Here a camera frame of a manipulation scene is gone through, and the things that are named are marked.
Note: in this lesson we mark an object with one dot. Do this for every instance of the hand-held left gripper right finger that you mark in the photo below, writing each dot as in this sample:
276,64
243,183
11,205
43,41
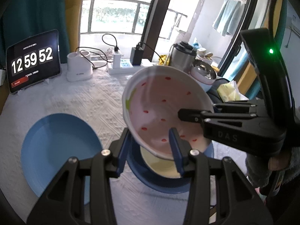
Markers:
175,150

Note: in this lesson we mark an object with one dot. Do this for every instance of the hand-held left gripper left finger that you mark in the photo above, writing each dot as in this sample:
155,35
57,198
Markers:
123,152

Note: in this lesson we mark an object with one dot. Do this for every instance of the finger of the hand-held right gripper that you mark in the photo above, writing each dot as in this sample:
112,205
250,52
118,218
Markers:
236,107
225,129

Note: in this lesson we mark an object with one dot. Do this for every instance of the beige bowl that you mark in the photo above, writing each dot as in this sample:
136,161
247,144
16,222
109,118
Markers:
161,166

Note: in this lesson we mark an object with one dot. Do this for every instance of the large blue bowl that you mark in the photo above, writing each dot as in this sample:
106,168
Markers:
145,180

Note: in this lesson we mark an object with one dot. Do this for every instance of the pink strawberry print bowl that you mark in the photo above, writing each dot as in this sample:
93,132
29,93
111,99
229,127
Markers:
154,98

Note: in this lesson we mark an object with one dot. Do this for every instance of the blue plate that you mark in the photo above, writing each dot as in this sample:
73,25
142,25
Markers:
58,145

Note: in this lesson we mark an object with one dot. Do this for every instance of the person's right forearm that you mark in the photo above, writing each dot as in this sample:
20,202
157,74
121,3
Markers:
255,171

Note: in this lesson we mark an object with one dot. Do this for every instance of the person's right hand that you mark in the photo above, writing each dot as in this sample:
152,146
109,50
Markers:
280,161

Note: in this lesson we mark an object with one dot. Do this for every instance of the yellow tissue pack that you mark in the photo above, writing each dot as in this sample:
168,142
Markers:
229,92

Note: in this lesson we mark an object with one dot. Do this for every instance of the grey fabric bag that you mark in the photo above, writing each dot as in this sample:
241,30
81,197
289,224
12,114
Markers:
215,93

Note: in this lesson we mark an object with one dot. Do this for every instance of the stainless steel bowl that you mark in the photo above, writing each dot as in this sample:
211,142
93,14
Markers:
204,70

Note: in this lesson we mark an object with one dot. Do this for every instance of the white basket with clutter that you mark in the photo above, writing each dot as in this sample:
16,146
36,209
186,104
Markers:
206,52

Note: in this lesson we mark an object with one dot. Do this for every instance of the stainless steel pot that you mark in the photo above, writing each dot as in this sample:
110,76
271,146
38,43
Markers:
182,57

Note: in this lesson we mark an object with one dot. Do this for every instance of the white air conditioner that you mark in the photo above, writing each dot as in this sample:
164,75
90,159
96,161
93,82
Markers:
295,25

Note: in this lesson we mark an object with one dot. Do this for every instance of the yellow curtain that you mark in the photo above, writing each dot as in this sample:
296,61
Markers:
277,16
72,28

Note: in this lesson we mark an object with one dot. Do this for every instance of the white power strip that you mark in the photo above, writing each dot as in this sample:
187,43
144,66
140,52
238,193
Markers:
124,68

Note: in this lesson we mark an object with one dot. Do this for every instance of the yellow snack packet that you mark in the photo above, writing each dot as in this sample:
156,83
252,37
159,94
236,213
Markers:
164,59

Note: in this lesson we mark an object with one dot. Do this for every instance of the hanging light blue towel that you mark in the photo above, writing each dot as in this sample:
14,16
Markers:
228,16

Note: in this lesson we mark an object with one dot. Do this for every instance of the white lamp base holder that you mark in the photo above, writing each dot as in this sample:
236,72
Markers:
78,71

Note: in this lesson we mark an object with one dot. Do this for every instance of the white charger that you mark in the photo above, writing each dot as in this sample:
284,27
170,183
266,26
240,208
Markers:
117,59

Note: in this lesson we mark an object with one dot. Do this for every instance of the black charger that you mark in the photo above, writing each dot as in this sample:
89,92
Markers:
136,56

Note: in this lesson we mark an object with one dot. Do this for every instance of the black tablet with clock display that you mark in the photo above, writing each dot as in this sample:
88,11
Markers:
32,59

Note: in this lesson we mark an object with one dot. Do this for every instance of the cardboard box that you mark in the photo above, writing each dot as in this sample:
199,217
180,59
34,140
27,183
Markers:
3,98

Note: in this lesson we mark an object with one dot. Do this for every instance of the small white box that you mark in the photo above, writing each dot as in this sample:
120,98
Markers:
2,77

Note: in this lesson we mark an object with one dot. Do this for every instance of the balcony railing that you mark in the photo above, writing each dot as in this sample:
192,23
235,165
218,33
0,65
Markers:
112,2

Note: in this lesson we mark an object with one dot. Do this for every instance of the teal curtain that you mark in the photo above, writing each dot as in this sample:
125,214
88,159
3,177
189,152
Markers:
30,9

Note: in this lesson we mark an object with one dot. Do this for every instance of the black sliding door frame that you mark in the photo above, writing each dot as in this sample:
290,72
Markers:
243,11

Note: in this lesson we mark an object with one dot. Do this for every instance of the black window frame post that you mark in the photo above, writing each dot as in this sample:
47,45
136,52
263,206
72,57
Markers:
161,11

